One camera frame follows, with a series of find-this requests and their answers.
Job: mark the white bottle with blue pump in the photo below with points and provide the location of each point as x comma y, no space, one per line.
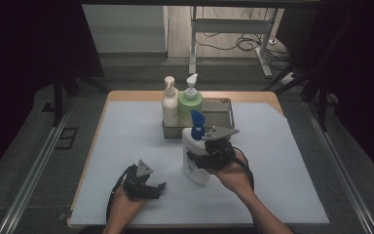
193,172

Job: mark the white wall panel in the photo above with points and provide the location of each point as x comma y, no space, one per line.
126,29

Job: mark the aluminium floor rail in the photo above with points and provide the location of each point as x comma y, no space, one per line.
341,169
32,182

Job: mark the metal tray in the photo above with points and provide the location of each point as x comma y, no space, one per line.
219,112

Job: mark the cream pump bottle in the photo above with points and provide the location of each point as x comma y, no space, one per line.
170,109

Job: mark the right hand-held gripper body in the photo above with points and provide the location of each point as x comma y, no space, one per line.
219,152

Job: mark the black metal stand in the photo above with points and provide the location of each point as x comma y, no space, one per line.
321,97
57,97

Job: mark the person's right hand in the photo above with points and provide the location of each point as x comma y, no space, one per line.
235,177

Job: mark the green pump bottle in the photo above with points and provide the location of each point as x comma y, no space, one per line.
190,105

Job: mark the white metal desk frame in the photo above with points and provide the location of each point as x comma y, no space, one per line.
230,25

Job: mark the person's left hand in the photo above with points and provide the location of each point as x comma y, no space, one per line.
123,208

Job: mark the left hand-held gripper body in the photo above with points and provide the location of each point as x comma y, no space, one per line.
136,187

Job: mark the white power strip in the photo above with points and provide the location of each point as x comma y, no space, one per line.
289,78

